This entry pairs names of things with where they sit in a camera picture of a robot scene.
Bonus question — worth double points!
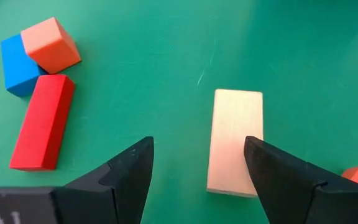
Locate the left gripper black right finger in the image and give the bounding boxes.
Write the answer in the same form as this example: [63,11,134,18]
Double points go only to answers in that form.
[243,136,358,224]

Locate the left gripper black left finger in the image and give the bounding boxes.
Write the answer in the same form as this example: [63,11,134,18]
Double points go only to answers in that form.
[53,136,155,224]

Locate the large natural wood plank block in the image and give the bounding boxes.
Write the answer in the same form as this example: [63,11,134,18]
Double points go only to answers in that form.
[206,88,264,198]

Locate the long red wooden block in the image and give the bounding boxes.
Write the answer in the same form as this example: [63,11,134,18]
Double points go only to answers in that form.
[9,73,76,171]

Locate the blue wooden cube block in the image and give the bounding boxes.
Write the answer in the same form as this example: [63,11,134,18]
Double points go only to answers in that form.
[1,33,48,98]

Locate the orange wooden cube block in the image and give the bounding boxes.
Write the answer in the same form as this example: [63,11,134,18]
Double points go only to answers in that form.
[20,17,82,75]

